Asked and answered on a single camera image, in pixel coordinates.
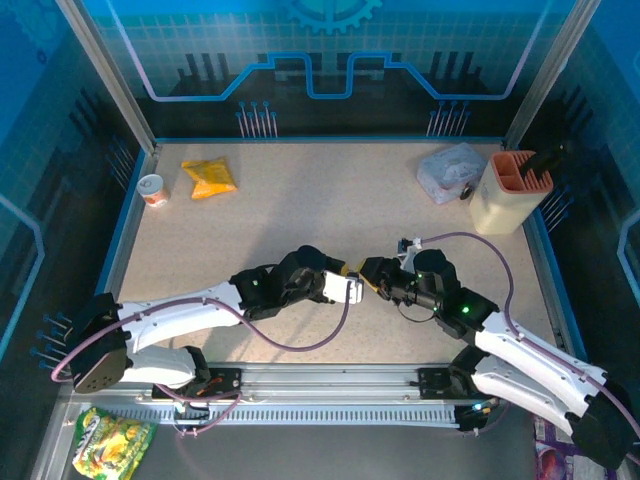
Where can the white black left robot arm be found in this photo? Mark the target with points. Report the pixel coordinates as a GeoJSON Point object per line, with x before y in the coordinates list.
{"type": "Point", "coordinates": [170, 320]}

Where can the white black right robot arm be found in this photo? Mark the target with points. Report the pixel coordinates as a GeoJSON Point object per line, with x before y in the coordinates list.
{"type": "Point", "coordinates": [525, 360]}

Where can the beige holder with orange top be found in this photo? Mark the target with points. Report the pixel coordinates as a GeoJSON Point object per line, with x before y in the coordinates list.
{"type": "Point", "coordinates": [500, 205]}

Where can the yellow crumpled snack packet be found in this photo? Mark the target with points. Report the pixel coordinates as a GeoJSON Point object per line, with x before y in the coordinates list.
{"type": "Point", "coordinates": [212, 177]}

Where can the small white orange can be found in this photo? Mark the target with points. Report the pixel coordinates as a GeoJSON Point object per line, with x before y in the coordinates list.
{"type": "Point", "coordinates": [152, 190]}

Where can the purple snack bag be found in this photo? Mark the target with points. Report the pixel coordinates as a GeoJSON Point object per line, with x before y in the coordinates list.
{"type": "Point", "coordinates": [550, 455]}

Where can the green yellow snack bag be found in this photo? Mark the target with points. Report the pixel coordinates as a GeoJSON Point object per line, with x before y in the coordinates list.
{"type": "Point", "coordinates": [110, 442]}

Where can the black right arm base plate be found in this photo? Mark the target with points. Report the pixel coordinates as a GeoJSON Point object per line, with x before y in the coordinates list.
{"type": "Point", "coordinates": [432, 382]}

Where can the aluminium mounting rail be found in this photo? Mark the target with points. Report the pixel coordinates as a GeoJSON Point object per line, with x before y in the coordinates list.
{"type": "Point", "coordinates": [330, 377]}

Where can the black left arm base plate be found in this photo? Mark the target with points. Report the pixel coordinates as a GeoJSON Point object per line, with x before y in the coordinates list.
{"type": "Point", "coordinates": [225, 380]}

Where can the aluminium frame post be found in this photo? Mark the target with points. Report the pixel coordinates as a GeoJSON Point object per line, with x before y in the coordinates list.
{"type": "Point", "coordinates": [550, 70]}
{"type": "Point", "coordinates": [107, 75]}

